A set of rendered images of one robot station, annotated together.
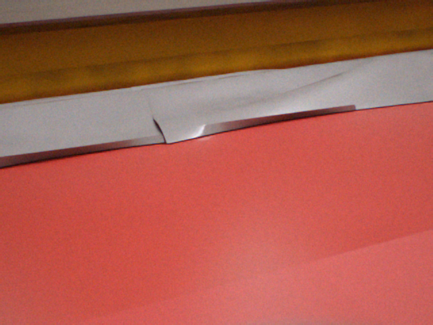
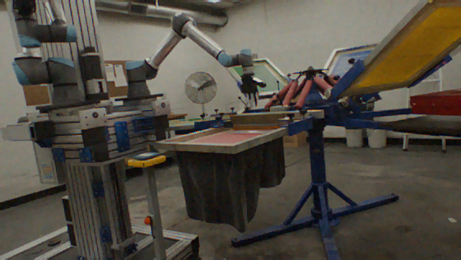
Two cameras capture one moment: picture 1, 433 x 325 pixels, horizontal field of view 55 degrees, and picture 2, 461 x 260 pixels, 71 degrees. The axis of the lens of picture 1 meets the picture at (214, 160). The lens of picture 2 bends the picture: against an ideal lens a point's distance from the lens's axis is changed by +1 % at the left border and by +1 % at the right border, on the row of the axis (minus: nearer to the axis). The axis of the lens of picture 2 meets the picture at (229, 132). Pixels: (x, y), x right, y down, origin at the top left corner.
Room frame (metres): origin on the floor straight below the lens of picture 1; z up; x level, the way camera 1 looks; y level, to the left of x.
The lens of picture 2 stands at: (-1.12, -1.53, 1.24)
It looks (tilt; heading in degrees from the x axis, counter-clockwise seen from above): 8 degrees down; 55
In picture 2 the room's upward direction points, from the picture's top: 6 degrees counter-clockwise
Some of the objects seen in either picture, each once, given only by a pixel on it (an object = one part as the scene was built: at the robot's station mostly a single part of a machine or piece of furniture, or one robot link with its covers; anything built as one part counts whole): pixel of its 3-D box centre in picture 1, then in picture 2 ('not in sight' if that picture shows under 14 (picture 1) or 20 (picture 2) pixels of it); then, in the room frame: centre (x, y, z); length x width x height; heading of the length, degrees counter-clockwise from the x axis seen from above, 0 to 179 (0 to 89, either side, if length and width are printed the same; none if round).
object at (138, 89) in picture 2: not in sight; (137, 88); (-0.39, 0.53, 1.31); 0.15 x 0.15 x 0.10
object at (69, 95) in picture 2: not in sight; (67, 93); (-0.84, 0.32, 1.31); 0.15 x 0.15 x 0.10
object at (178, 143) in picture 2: not in sight; (236, 133); (-0.03, -0.02, 0.97); 0.79 x 0.58 x 0.04; 15
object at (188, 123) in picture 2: not in sight; (208, 112); (0.35, 0.90, 1.05); 1.08 x 0.61 x 0.23; 135
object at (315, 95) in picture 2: not in sight; (316, 146); (0.99, 0.26, 0.67); 0.39 x 0.39 x 1.35
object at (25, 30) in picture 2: not in sight; (33, 34); (-0.97, 0.06, 1.56); 0.11 x 0.08 x 0.11; 178
